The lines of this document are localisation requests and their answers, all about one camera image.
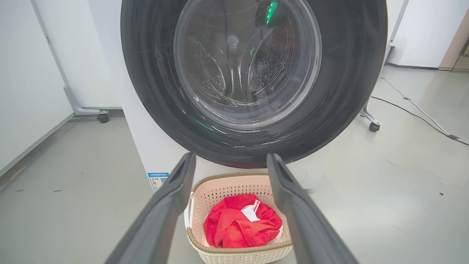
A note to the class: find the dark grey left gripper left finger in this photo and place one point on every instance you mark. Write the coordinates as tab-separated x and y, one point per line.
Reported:
154	223

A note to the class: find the round dark washing machine door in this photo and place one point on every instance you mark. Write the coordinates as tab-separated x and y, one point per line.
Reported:
154	91

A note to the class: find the white front-load washing machine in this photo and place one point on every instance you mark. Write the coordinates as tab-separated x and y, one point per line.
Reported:
143	146

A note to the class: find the round drain filter cover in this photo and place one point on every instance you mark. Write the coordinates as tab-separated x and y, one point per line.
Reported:
298	178

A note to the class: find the cream perforated laundry basket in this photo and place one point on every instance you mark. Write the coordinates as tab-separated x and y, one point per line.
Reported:
205	190

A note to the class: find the washing machine drum opening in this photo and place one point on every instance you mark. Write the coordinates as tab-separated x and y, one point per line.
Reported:
271	62

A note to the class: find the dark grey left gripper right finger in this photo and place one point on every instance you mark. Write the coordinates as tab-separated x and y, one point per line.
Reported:
309	227

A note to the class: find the light wooden cabinet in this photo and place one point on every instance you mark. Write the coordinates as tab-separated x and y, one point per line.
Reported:
454	47

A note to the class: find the blue energy label sticker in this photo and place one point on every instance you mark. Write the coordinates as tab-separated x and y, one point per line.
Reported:
158	180

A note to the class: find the red garment white sleeve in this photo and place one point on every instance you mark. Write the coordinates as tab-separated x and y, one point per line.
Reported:
238	231

